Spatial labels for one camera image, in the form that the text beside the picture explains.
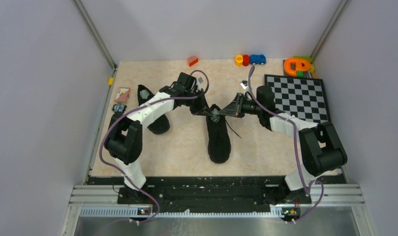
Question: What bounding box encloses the yellow toy cylinder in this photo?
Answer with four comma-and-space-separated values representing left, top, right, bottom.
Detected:
234, 55, 243, 66

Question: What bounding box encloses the orange ring toy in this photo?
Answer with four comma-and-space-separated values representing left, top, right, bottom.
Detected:
283, 58, 313, 78

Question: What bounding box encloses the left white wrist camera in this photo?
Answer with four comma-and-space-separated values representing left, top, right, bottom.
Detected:
196, 77, 207, 89

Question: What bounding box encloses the orange toy brick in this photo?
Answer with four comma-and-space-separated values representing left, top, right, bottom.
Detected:
187, 56, 199, 67

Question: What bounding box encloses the black white checkerboard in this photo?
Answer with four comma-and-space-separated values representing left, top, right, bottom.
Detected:
264, 75, 331, 129

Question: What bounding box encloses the small blue black toy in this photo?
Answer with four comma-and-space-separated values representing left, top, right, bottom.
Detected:
111, 103, 127, 113

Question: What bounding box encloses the blue toy car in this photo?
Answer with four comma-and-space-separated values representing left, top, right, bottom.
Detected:
249, 54, 267, 65

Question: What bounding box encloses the black shoe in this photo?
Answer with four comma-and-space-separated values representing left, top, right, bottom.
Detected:
206, 104, 241, 164
137, 85, 170, 135

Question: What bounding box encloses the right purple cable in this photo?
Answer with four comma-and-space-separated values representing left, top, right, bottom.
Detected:
247, 65, 324, 224

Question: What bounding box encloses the purple cable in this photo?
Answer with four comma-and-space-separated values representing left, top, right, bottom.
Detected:
247, 65, 324, 224
98, 69, 210, 225

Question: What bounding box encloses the red toy cylinder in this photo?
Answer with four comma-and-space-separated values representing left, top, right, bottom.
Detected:
243, 55, 250, 66

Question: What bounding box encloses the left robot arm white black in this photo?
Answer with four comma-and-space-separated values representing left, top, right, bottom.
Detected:
101, 72, 210, 203

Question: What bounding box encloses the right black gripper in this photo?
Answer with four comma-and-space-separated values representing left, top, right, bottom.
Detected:
219, 93, 263, 118

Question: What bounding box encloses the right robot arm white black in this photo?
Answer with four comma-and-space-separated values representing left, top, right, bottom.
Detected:
220, 86, 347, 203

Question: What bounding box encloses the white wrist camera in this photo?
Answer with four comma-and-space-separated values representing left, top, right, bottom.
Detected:
196, 77, 207, 89
240, 80, 248, 90

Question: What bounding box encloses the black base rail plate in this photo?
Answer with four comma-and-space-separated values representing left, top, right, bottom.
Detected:
86, 175, 348, 216

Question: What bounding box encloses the pink triangle card box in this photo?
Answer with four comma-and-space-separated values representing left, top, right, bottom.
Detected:
115, 88, 130, 103

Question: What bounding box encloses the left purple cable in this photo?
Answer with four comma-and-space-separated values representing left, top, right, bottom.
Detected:
98, 69, 210, 225

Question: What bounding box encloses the yellow clip on rail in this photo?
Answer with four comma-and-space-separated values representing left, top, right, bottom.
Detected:
108, 77, 114, 86

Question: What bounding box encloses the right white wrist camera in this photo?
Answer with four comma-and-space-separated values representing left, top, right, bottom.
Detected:
240, 80, 248, 90

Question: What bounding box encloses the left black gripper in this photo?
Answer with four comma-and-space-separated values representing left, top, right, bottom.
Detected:
184, 88, 213, 116

